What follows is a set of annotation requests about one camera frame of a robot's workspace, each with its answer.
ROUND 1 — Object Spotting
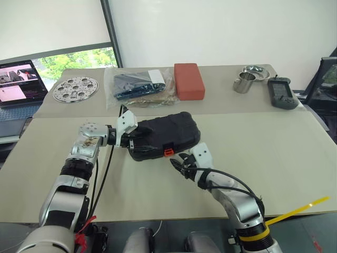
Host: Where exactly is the dark grey window frame post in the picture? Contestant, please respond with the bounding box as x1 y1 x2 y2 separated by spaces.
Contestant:
99 0 125 69

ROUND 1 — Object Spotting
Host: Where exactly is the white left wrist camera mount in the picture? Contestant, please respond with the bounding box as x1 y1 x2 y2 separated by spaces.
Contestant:
115 109 139 148

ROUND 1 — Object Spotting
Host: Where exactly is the round perforated metal plate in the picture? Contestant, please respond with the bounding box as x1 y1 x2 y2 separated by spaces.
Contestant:
52 75 100 102

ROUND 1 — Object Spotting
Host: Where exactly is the stainless steel bowl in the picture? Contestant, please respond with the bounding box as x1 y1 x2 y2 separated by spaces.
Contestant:
242 65 271 82

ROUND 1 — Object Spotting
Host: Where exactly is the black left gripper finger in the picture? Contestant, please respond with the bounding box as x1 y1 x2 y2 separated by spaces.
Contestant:
128 139 159 155
136 125 154 138

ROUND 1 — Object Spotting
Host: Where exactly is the dark blue folded item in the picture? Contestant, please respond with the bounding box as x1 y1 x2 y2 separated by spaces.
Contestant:
113 70 165 101

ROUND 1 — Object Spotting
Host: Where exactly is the stainless steel cup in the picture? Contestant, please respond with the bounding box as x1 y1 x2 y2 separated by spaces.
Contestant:
232 72 257 94

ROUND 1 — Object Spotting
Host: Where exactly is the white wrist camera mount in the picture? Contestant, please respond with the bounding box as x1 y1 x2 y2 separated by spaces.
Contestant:
190 142 213 170
115 109 139 148

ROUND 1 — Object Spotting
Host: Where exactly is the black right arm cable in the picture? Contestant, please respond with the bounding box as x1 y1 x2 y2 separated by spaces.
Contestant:
202 169 265 209

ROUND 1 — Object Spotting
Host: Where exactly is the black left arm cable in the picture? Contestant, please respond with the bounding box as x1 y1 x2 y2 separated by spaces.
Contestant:
88 104 130 226

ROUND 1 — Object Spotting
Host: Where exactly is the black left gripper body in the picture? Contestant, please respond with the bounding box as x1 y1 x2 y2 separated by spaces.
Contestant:
120 131 141 150

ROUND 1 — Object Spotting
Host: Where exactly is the black mesh chair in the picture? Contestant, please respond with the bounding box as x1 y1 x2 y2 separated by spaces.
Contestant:
299 56 337 145

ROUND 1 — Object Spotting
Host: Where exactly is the black handheld controller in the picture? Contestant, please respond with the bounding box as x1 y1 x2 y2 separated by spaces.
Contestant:
267 75 299 110

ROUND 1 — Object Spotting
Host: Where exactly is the clear plastic bag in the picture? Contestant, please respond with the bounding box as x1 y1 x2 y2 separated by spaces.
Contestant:
103 66 180 111

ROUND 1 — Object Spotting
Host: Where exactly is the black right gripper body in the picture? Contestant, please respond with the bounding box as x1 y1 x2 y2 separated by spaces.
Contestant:
182 153 199 180

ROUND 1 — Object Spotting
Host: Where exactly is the red zip tie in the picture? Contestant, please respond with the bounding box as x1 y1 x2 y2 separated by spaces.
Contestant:
74 215 97 251

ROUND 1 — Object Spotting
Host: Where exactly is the open black laptop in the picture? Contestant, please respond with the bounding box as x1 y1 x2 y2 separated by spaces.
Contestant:
0 59 49 110

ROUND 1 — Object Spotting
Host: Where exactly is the beige woven item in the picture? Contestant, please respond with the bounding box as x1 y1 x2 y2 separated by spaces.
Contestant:
125 79 180 108

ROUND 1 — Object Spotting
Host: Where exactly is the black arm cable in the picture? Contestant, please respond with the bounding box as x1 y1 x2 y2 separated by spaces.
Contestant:
88 104 130 226
202 169 265 209

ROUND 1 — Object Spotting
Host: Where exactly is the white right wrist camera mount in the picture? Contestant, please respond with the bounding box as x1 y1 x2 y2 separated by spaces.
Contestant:
190 142 213 170

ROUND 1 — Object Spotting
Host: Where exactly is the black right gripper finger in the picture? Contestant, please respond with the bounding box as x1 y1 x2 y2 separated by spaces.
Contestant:
170 157 186 171
172 163 189 181

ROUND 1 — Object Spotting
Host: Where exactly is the black plastic tool case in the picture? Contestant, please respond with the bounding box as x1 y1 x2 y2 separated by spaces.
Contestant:
127 111 202 162

